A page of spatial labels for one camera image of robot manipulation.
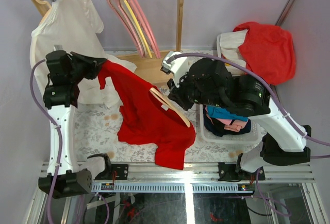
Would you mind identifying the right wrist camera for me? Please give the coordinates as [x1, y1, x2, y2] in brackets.
[160, 51, 189, 88]

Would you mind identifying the light wooden hanger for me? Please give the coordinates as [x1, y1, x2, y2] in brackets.
[149, 88, 191, 128]

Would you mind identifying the white laundry basket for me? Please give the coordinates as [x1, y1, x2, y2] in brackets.
[199, 105, 262, 144]

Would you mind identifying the red garment on rear basket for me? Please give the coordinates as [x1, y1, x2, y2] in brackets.
[233, 22, 296, 85]

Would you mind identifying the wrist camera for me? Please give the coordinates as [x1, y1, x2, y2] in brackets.
[160, 51, 189, 88]
[54, 44, 64, 51]

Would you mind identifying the wooden clothes rack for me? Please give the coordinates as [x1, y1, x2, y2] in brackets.
[23, 0, 186, 88]

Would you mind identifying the rear white basket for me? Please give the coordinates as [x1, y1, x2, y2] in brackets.
[216, 33, 247, 76]

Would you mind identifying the white garment in rear basket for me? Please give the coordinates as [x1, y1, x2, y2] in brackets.
[219, 29, 249, 66]

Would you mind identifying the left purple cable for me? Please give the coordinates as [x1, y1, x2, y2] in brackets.
[29, 59, 64, 224]

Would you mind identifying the yellow hanger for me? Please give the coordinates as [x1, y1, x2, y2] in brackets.
[117, 0, 152, 58]

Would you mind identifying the pink hanger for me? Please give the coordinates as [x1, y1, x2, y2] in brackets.
[131, 0, 160, 59]
[106, 0, 146, 57]

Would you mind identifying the floral table cloth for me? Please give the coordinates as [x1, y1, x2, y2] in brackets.
[74, 101, 259, 163]

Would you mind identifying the red t shirt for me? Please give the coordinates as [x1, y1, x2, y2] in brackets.
[98, 61, 195, 170]

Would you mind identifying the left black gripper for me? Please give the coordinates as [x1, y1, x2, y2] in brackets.
[68, 51, 106, 84]

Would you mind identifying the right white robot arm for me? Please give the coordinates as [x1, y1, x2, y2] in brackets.
[161, 52, 311, 181]

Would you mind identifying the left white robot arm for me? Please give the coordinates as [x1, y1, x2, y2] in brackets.
[38, 50, 113, 199]

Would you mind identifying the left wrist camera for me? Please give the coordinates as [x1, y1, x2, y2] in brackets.
[54, 44, 64, 51]

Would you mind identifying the white t shirt on hanger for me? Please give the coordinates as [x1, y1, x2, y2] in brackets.
[30, 0, 137, 107]

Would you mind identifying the dark navy garment in basket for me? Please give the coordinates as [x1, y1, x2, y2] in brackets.
[203, 109, 252, 137]

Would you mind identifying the aluminium rail frame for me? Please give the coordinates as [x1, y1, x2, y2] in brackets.
[25, 161, 318, 224]

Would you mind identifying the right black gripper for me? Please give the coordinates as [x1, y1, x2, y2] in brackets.
[166, 68, 225, 111]

